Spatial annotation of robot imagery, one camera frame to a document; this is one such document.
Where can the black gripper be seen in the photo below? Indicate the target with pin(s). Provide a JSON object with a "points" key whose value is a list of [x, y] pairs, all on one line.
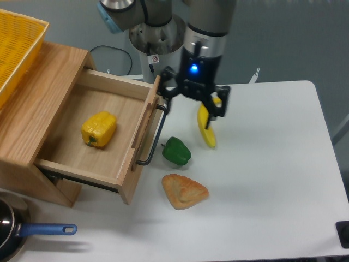
{"points": [[199, 76]]}

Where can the yellow bell pepper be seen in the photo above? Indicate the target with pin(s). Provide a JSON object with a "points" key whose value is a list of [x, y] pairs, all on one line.
{"points": [[99, 129]]}

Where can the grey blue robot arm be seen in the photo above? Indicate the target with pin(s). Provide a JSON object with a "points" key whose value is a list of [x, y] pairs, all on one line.
{"points": [[205, 34]]}

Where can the open wooden top drawer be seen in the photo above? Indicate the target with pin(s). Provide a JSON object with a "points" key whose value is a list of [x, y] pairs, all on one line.
{"points": [[117, 165]]}

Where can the green bell pepper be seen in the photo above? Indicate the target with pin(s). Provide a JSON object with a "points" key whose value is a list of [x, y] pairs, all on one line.
{"points": [[176, 151]]}

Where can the wooden drawer cabinet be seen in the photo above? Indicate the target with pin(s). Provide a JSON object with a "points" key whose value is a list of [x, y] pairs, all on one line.
{"points": [[28, 117]]}

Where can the yellow banana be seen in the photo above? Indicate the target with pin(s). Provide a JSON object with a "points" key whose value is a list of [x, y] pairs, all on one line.
{"points": [[207, 134]]}

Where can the triangular pastry bread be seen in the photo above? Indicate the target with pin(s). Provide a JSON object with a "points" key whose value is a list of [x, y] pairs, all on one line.
{"points": [[183, 192]]}

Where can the yellow plastic basket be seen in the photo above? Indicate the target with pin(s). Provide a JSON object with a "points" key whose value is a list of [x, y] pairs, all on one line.
{"points": [[21, 40]]}

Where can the black corner table device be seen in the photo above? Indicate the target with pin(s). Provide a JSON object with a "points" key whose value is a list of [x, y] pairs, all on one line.
{"points": [[342, 230]]}

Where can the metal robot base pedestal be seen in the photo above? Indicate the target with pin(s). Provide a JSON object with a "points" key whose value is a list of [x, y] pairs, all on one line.
{"points": [[158, 47]]}

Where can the black drawer handle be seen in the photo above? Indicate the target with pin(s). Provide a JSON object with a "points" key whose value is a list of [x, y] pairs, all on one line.
{"points": [[156, 138]]}

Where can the black pan blue handle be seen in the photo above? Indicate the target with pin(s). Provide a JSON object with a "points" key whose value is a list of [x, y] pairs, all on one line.
{"points": [[17, 226]]}

